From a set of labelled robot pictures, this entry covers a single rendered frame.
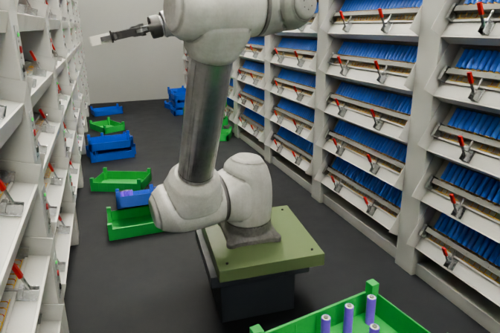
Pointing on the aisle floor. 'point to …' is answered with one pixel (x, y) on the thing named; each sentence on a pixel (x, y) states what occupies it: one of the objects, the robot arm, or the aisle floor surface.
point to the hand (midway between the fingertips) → (100, 39)
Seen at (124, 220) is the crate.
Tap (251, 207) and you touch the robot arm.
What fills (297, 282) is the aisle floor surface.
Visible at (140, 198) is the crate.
